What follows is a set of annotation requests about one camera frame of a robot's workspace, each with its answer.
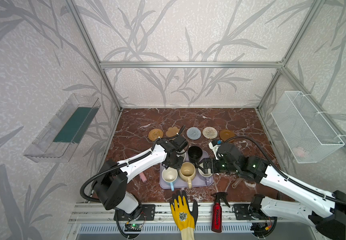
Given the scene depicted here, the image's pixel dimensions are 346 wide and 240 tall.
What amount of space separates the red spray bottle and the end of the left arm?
0.28m

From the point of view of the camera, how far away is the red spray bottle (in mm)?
680

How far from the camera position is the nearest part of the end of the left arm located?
590 millimetres
